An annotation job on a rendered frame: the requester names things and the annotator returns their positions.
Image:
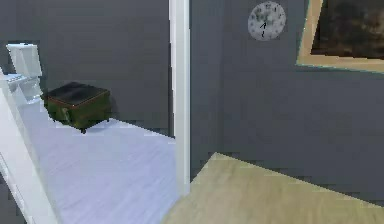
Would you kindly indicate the grey round wall clock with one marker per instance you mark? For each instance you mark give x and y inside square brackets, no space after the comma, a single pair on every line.
[266,21]

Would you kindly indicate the green trash can black cover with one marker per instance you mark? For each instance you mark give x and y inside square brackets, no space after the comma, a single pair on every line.
[77,108]

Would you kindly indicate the dark picture in tan frame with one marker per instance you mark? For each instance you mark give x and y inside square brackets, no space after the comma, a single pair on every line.
[346,33]

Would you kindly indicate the white toilet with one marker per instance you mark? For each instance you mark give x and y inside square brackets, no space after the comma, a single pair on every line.
[25,65]

